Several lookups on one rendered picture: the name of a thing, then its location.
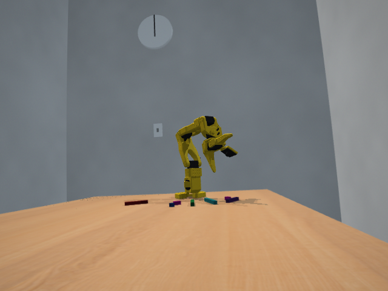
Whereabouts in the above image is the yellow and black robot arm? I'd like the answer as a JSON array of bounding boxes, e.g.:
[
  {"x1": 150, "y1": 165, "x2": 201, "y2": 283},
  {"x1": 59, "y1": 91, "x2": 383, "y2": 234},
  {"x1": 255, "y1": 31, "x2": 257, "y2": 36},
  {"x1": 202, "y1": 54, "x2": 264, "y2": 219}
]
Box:
[{"x1": 175, "y1": 116, "x2": 222, "y2": 199}]

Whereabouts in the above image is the turquoise rod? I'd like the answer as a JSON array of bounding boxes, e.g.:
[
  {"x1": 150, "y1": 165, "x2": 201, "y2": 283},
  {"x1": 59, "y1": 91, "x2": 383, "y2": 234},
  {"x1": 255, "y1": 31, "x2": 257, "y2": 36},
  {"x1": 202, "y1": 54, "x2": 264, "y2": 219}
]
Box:
[{"x1": 204, "y1": 198, "x2": 218, "y2": 205}]

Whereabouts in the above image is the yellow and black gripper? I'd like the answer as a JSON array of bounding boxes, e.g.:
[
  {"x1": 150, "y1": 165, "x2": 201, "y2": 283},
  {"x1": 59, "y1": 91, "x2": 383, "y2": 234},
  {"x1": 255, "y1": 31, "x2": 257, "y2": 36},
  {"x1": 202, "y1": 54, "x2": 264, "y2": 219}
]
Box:
[{"x1": 202, "y1": 133, "x2": 238, "y2": 173}]

